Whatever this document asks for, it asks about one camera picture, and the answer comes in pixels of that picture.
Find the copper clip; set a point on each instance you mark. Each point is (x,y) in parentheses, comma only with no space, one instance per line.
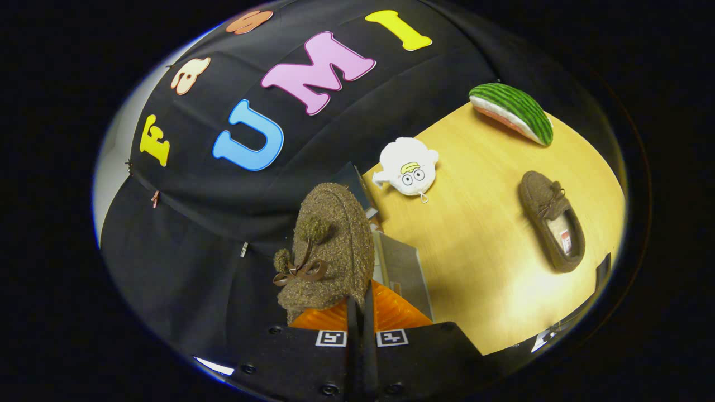
(155,199)

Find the brown fuzzy shoe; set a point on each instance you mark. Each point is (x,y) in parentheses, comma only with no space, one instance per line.
(542,198)
(341,245)

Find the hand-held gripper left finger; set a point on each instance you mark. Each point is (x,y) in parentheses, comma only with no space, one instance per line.
(301,363)

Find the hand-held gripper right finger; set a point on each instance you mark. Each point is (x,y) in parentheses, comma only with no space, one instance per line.
(424,360)

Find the watermelon slice plush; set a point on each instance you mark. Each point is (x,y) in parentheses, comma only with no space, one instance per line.
(519,106)

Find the cream fabric storage box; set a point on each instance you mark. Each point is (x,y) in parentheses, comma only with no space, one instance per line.
(399,273)

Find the white plush toy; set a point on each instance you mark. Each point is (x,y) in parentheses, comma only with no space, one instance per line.
(410,164)

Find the silver clip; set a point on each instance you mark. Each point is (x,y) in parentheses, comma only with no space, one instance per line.
(244,249)

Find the lit screen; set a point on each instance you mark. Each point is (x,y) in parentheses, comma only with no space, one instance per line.
(215,365)

